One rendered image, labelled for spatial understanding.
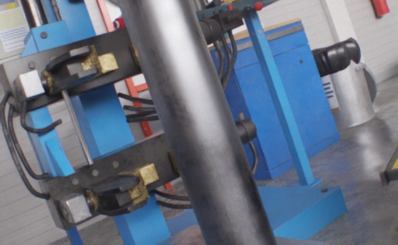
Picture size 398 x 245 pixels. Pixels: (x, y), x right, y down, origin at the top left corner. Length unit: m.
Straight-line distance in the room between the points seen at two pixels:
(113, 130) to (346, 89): 2.17
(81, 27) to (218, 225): 1.17
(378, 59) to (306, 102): 2.79
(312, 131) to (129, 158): 1.74
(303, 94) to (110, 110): 1.62
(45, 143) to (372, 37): 4.78
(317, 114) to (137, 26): 2.24
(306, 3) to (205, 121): 4.08
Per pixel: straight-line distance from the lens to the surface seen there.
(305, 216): 2.04
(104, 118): 2.18
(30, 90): 1.74
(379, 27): 6.23
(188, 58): 1.38
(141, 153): 1.99
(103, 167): 1.93
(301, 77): 3.41
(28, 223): 3.71
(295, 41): 3.44
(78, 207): 1.76
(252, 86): 3.12
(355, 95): 3.89
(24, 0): 2.14
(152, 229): 2.26
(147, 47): 1.40
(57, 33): 1.99
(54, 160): 1.84
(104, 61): 1.93
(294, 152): 2.71
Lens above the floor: 0.78
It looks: 4 degrees down
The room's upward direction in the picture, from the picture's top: 20 degrees counter-clockwise
